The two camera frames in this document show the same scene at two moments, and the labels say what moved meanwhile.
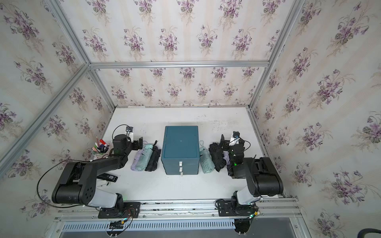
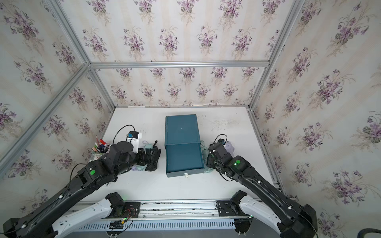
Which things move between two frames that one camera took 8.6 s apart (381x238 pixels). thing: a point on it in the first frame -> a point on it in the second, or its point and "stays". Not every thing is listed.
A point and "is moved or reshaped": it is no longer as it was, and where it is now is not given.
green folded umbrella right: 208,165 stays
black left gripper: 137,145 -> 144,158
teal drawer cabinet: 180,152 is moved or reshaped
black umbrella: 152,164 stays
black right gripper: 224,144 -> 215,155
